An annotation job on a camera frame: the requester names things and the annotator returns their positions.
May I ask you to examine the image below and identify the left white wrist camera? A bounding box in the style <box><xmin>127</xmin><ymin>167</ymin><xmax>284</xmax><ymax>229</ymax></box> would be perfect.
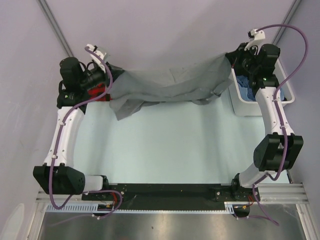
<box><xmin>85</xmin><ymin>44</ymin><xmax>109</xmax><ymax>73</ymax></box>

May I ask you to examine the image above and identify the light blue shirt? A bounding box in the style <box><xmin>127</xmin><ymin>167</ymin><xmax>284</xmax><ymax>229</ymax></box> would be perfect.
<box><xmin>276</xmin><ymin>87</ymin><xmax>285</xmax><ymax>102</ymax></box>

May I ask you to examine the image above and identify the grey long sleeve shirt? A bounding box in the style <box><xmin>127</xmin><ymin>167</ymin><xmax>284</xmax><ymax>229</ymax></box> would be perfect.
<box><xmin>109</xmin><ymin>54</ymin><xmax>232</xmax><ymax>120</ymax></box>

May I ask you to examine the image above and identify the aluminium frame rail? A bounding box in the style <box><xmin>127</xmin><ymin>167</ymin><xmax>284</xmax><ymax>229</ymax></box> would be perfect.
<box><xmin>35</xmin><ymin>183</ymin><xmax>309</xmax><ymax>205</ymax></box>

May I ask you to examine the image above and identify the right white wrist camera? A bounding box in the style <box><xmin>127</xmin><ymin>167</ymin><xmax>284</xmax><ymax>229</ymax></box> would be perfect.
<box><xmin>244</xmin><ymin>28</ymin><xmax>266</xmax><ymax>54</ymax></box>

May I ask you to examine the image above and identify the blue checked shirt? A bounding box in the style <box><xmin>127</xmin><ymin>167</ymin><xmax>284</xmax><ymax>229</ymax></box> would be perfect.
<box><xmin>236</xmin><ymin>75</ymin><xmax>256</xmax><ymax>102</ymax></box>

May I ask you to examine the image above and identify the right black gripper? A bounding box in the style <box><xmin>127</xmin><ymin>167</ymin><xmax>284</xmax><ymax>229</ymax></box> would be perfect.
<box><xmin>226</xmin><ymin>42</ymin><xmax>261</xmax><ymax>74</ymax></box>

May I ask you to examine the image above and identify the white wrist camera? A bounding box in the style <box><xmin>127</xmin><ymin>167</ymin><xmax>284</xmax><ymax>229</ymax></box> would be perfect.
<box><xmin>244</xmin><ymin>28</ymin><xmax>266</xmax><ymax>54</ymax></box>
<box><xmin>85</xmin><ymin>44</ymin><xmax>109</xmax><ymax>73</ymax></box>

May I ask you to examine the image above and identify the red black plaid shirt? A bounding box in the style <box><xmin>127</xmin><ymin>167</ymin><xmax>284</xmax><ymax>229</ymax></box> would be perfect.
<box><xmin>87</xmin><ymin>83</ymin><xmax>112</xmax><ymax>102</ymax></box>

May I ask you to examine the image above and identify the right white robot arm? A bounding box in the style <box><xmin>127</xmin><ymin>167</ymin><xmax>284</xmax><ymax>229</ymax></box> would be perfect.
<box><xmin>226</xmin><ymin>42</ymin><xmax>304</xmax><ymax>201</ymax></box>

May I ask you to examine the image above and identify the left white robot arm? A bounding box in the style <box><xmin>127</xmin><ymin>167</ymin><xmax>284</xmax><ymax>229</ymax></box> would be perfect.
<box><xmin>33</xmin><ymin>57</ymin><xmax>112</xmax><ymax>200</ymax></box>

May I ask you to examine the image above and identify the white slotted cable duct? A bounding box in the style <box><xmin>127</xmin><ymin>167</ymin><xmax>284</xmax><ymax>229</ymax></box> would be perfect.
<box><xmin>46</xmin><ymin>203</ymin><xmax>235</xmax><ymax>214</ymax></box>

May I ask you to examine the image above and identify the white plastic bin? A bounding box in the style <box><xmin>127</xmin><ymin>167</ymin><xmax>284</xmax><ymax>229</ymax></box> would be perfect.
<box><xmin>228</xmin><ymin>60</ymin><xmax>296</xmax><ymax>117</ymax></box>

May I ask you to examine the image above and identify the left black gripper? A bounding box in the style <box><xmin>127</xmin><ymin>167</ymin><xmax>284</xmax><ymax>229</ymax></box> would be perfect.
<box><xmin>78</xmin><ymin>62</ymin><xmax>123</xmax><ymax>91</ymax></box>

